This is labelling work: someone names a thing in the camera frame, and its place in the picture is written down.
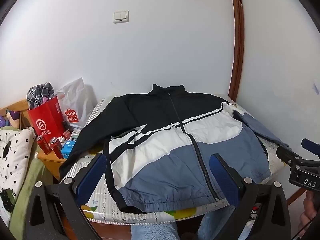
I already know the white black-spotted blanket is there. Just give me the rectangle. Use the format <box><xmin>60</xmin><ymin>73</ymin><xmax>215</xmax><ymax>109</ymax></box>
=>
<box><xmin>0</xmin><ymin>127</ymin><xmax>37</xmax><ymax>220</ymax></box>

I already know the black white blue jacket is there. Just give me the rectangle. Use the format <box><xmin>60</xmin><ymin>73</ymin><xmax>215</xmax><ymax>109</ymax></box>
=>
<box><xmin>59</xmin><ymin>84</ymin><xmax>292</xmax><ymax>213</ymax></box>

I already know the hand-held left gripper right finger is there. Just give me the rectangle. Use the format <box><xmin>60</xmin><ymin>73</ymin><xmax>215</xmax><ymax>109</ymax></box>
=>
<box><xmin>197</xmin><ymin>153</ymin><xmax>293</xmax><ymax>240</ymax></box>

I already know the green blanket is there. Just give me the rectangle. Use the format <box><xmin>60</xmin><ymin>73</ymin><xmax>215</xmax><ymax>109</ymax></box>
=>
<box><xmin>9</xmin><ymin>142</ymin><xmax>54</xmax><ymax>233</ymax></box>

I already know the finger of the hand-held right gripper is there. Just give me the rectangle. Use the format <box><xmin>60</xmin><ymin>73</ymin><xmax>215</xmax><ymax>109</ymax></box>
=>
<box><xmin>276</xmin><ymin>145</ymin><xmax>305</xmax><ymax>167</ymax></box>
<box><xmin>301</xmin><ymin>138</ymin><xmax>320</xmax><ymax>161</ymax></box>

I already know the grey plaid cloth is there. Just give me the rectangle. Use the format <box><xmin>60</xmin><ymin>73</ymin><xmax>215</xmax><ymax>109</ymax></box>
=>
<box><xmin>27</xmin><ymin>82</ymin><xmax>57</xmax><ymax>110</ymax></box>

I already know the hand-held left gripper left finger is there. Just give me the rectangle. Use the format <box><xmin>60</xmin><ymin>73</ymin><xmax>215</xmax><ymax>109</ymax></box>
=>
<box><xmin>24</xmin><ymin>152</ymin><xmax>108</xmax><ymax>240</ymax></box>

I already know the red paper bag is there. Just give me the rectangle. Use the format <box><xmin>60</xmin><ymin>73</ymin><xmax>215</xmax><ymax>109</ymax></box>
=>
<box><xmin>27</xmin><ymin>95</ymin><xmax>67</xmax><ymax>138</ymax></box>

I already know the purple printed cushion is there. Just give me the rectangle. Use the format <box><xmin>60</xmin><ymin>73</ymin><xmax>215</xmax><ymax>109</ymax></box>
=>
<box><xmin>0</xmin><ymin>109</ymin><xmax>22</xmax><ymax>128</ymax></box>

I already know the blue small box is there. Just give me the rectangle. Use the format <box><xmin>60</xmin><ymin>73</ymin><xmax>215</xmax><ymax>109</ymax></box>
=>
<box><xmin>61</xmin><ymin>141</ymin><xmax>76</xmax><ymax>159</ymax></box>

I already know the blue fluffy cloth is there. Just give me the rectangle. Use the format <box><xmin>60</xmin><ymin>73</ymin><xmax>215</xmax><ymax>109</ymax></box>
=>
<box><xmin>130</xmin><ymin>205</ymin><xmax>235</xmax><ymax>240</ymax></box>

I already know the person's right hand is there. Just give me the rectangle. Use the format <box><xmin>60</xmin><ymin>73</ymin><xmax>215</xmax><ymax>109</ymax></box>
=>
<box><xmin>301</xmin><ymin>192</ymin><xmax>320</xmax><ymax>230</ymax></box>

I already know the white plastic bag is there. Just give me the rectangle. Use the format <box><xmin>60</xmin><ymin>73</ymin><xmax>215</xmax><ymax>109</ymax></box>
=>
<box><xmin>56</xmin><ymin>77</ymin><xmax>98</xmax><ymax>130</ymax></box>

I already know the wooden nightstand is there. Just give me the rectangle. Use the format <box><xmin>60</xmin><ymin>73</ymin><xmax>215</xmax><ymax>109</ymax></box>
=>
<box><xmin>37</xmin><ymin>130</ymin><xmax>83</xmax><ymax>183</ymax></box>

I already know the wooden headboard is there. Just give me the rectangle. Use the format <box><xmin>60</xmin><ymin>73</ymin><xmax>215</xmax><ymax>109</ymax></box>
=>
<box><xmin>0</xmin><ymin>99</ymin><xmax>32</xmax><ymax>130</ymax></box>

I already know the brown wooden door frame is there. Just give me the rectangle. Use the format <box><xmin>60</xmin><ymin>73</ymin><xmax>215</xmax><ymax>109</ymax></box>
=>
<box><xmin>228</xmin><ymin>0</ymin><xmax>245</xmax><ymax>103</ymax></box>

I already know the red drink can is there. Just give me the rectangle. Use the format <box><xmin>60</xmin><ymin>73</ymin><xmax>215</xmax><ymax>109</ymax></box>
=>
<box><xmin>50</xmin><ymin>137</ymin><xmax>65</xmax><ymax>160</ymax></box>
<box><xmin>37</xmin><ymin>135</ymin><xmax>52</xmax><ymax>155</ymax></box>

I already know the white light switch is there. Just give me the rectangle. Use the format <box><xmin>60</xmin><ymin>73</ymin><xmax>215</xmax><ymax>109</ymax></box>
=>
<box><xmin>113</xmin><ymin>9</ymin><xmax>130</xmax><ymax>24</ymax></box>

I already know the fruit print tablecloth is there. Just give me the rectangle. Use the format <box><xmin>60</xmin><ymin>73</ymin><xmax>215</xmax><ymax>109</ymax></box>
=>
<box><xmin>60</xmin><ymin>94</ymin><xmax>290</xmax><ymax>224</ymax></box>

